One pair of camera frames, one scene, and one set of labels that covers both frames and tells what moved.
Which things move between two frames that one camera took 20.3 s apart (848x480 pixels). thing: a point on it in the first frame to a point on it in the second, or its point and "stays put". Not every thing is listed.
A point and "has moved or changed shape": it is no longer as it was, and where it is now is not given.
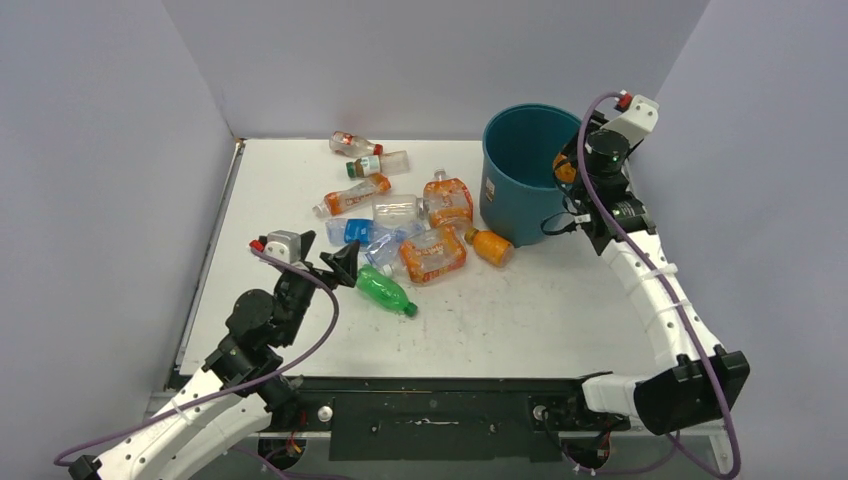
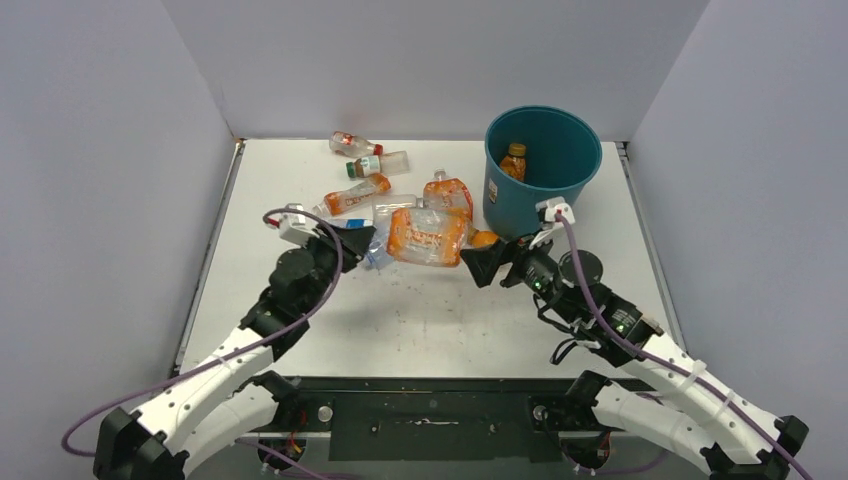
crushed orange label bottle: [449, 201] stays put
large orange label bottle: [435, 252] has moved or changed shape
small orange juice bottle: [565, 172] to [514, 164]
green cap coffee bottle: [388, 164] stays put
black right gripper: [574, 146] to [483, 262]
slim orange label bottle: [333, 203] stays put
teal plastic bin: [519, 184] stays put
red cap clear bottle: [351, 145] stays put
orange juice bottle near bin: [493, 247] stays put
